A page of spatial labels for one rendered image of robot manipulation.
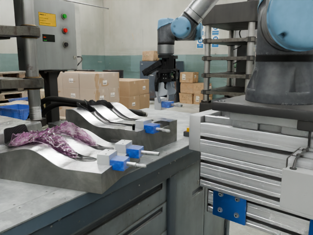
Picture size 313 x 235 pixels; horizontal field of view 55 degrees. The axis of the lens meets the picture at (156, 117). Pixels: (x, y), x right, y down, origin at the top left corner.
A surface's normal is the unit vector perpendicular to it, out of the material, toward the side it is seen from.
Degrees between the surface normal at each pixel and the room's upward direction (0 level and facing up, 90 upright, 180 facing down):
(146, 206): 90
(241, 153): 90
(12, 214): 0
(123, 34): 90
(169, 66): 90
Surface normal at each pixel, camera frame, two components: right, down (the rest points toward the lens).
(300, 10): -0.22, 0.31
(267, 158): -0.63, 0.14
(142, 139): 0.82, 0.11
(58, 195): 0.00, -0.98
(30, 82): 0.30, 0.18
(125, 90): -0.45, 0.17
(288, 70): -0.20, -0.12
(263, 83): -0.74, -0.18
